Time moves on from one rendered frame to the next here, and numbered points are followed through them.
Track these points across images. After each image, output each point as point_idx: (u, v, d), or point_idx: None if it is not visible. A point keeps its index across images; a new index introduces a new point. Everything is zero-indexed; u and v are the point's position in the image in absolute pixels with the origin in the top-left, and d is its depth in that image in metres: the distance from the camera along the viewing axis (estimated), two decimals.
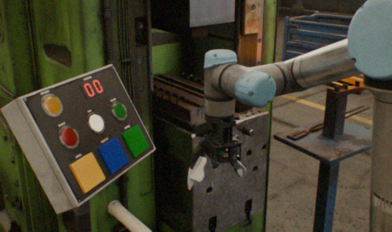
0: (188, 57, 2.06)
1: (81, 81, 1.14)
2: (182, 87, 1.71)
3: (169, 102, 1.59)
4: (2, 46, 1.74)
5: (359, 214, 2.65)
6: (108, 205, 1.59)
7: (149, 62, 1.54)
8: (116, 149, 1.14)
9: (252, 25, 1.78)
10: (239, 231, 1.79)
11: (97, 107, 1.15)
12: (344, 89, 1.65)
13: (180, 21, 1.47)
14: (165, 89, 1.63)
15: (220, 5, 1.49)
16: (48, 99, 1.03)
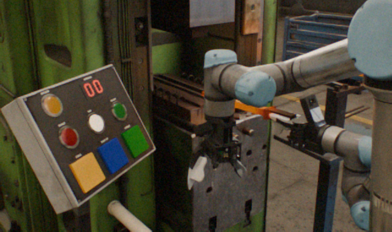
0: (188, 57, 2.06)
1: (81, 81, 1.14)
2: (182, 87, 1.71)
3: (169, 102, 1.59)
4: (2, 46, 1.74)
5: None
6: (108, 205, 1.59)
7: (149, 62, 1.54)
8: (116, 149, 1.14)
9: (252, 25, 1.78)
10: (239, 231, 1.79)
11: (97, 107, 1.15)
12: (344, 89, 1.65)
13: (180, 21, 1.47)
14: (165, 89, 1.63)
15: (220, 5, 1.49)
16: (48, 99, 1.03)
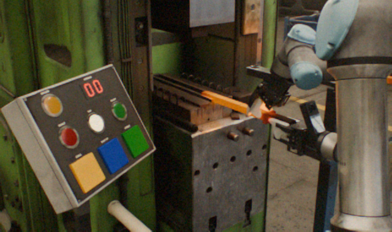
0: (188, 57, 2.06)
1: (81, 81, 1.14)
2: (182, 87, 1.71)
3: (169, 102, 1.59)
4: (2, 46, 1.74)
5: None
6: (108, 205, 1.59)
7: (149, 62, 1.54)
8: (116, 149, 1.14)
9: (252, 25, 1.78)
10: (239, 231, 1.79)
11: (97, 107, 1.15)
12: None
13: (180, 21, 1.47)
14: (165, 89, 1.63)
15: (220, 5, 1.49)
16: (48, 99, 1.03)
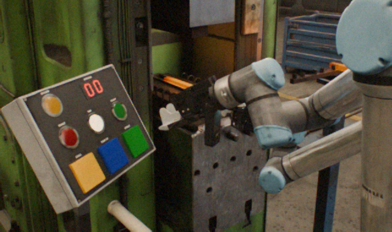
0: (188, 57, 2.06)
1: (81, 81, 1.14)
2: (182, 87, 1.71)
3: (169, 102, 1.59)
4: (2, 46, 1.74)
5: (359, 214, 2.65)
6: (108, 205, 1.59)
7: (149, 62, 1.54)
8: (116, 149, 1.14)
9: (252, 25, 1.78)
10: (239, 231, 1.79)
11: (97, 107, 1.15)
12: None
13: (180, 21, 1.47)
14: (165, 89, 1.63)
15: (220, 5, 1.49)
16: (48, 99, 1.03)
